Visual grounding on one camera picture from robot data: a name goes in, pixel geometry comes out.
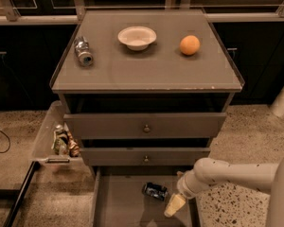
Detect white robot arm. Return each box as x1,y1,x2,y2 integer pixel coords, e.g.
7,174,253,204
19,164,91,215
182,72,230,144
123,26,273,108
164,158,284,227

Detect grey drawer cabinet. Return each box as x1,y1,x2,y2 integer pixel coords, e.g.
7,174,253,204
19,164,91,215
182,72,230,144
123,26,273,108
49,9,245,227

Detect black floor cable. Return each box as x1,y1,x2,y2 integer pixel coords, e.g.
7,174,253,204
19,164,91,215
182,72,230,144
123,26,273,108
0,123,11,154

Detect grey drawer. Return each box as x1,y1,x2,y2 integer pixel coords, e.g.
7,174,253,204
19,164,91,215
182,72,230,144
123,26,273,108
91,166,203,227
80,148,210,166
63,113,226,139

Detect orange fruit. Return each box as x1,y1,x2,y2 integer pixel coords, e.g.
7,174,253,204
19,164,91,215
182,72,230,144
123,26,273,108
180,35,201,56

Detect blue pepsi can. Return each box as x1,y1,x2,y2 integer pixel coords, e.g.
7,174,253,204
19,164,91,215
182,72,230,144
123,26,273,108
142,183,168,201

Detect grey top drawer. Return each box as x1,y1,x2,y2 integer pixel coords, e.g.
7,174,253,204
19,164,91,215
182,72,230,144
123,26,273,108
63,113,226,139

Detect black floor rail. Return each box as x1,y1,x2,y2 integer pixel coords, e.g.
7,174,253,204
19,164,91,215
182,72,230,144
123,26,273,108
0,161,41,227

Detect clear plastic bin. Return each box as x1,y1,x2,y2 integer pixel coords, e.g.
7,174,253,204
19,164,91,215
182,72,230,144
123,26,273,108
31,101,82,170

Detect silver can lying down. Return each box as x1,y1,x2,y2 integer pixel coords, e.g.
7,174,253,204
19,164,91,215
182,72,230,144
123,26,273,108
74,36,94,67

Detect white paper bowl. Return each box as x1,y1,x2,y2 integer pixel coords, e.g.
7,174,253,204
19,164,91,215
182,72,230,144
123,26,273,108
117,26,157,51

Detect grey counter rail frame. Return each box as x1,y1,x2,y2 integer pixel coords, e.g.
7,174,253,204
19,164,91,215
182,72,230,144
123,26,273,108
0,0,284,26

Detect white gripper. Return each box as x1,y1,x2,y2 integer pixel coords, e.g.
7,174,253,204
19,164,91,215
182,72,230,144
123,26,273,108
164,170,202,218

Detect brown snack bag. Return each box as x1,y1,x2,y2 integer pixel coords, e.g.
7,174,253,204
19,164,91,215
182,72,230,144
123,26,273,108
67,131,80,157

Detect grey bottom drawer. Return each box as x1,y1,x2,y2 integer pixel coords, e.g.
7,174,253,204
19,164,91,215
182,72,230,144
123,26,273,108
91,166,203,227

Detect grey middle drawer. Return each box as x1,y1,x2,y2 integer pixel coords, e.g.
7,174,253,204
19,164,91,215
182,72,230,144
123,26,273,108
80,148,210,166

